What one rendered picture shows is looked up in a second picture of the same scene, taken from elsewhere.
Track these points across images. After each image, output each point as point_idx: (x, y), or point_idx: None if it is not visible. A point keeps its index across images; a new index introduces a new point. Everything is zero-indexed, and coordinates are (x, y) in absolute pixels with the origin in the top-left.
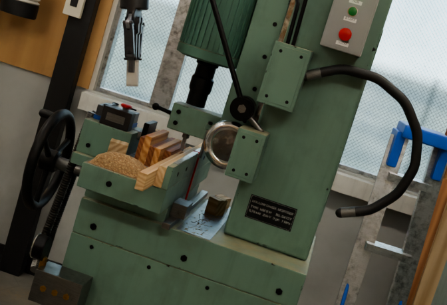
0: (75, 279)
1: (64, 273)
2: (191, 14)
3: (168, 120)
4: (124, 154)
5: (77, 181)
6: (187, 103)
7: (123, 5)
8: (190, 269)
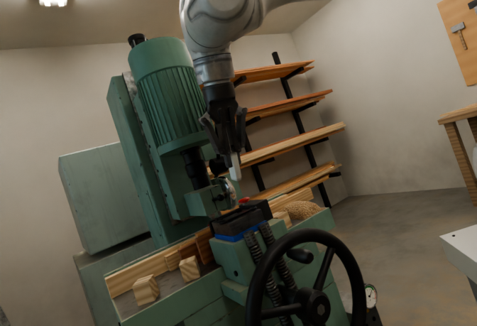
0: (343, 295)
1: (348, 300)
2: (201, 106)
3: (225, 201)
4: (294, 202)
5: (334, 223)
6: (210, 184)
7: (235, 93)
8: None
